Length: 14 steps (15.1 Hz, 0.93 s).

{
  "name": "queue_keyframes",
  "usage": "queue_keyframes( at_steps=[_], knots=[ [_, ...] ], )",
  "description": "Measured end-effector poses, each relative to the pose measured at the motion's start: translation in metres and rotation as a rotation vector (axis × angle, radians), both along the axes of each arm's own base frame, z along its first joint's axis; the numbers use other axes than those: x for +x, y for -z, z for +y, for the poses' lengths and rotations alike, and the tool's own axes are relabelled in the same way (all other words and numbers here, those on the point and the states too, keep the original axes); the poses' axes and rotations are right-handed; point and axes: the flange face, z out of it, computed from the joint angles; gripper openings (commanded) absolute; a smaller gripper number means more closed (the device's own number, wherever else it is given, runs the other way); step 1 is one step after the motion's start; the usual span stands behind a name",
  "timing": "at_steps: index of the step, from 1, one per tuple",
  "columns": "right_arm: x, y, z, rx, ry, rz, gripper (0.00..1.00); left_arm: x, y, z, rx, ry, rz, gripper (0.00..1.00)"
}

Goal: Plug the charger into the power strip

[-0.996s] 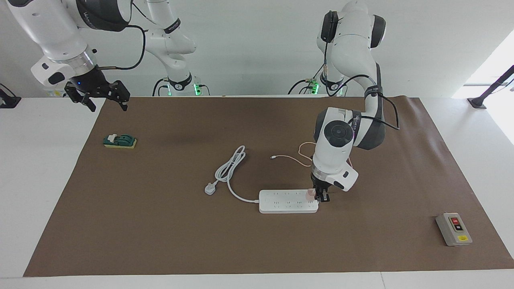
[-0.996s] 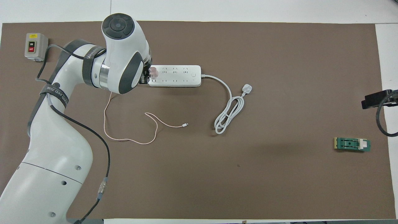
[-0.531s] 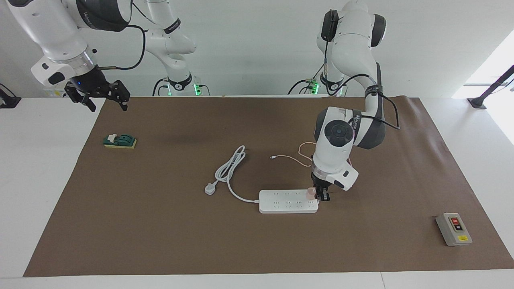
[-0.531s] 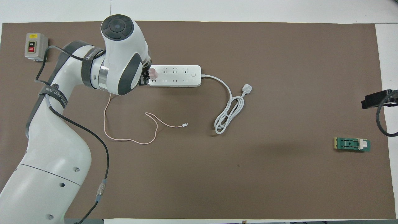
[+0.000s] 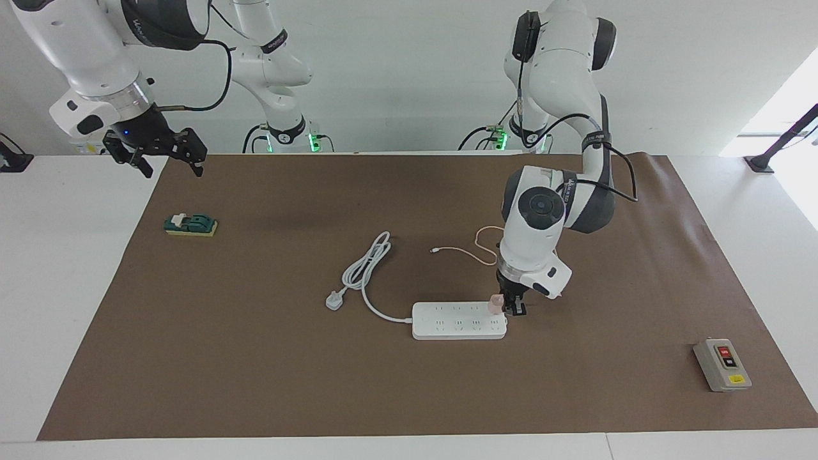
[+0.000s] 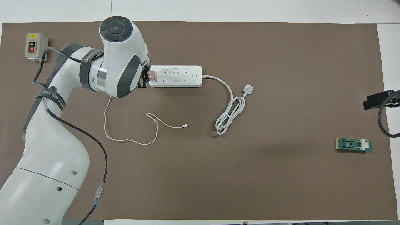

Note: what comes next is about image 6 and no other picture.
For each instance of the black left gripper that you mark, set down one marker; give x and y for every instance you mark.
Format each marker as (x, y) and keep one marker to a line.
(146, 73)

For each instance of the pink charger block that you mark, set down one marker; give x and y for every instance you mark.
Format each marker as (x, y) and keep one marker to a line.
(153, 75)

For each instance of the brown table mat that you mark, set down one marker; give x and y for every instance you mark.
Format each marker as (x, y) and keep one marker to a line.
(250, 181)

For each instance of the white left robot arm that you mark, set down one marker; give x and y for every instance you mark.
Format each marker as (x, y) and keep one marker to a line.
(53, 150)

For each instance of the grey on-off switch box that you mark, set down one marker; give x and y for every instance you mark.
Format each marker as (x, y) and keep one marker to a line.
(34, 47)

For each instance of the white power strip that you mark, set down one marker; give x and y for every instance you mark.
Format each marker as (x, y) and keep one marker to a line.
(178, 76)

